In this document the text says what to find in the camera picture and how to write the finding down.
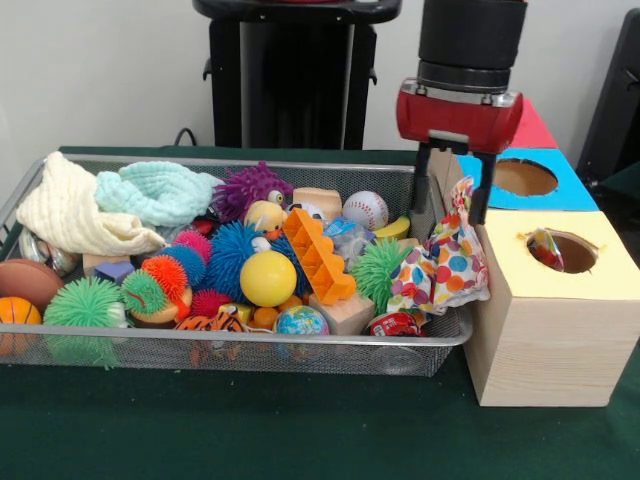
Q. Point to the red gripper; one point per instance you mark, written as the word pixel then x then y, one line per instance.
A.
pixel 457 120

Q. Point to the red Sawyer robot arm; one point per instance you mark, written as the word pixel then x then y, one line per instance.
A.
pixel 470 35

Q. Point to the wooden three-hole box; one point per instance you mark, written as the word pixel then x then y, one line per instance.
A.
pixel 550 350

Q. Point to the silver mesh bin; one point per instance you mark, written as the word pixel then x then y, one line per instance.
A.
pixel 300 357

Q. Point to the green spiky ball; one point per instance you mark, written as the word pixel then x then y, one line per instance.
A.
pixel 85 305
pixel 375 272

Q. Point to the orange plastic block tray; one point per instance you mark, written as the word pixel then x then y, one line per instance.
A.
pixel 317 255

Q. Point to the globe print ball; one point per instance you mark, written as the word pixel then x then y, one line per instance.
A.
pixel 301 321

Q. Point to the yellow ball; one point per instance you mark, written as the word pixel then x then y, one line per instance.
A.
pixel 268 279

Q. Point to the purple spiky toy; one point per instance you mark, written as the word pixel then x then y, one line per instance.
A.
pixel 245 187

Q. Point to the dark green tablecloth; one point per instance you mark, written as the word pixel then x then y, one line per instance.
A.
pixel 300 435

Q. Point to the mint knitted cloth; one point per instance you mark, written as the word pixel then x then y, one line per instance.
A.
pixel 155 192

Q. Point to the cream knitted cloth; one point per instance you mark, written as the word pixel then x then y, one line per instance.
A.
pixel 65 210

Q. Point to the brown toy football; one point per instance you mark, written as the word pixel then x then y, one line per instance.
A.
pixel 27 282

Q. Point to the small orange basketball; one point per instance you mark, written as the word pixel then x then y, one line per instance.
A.
pixel 17 311

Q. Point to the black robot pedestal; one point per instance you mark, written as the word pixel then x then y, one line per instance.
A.
pixel 290 75

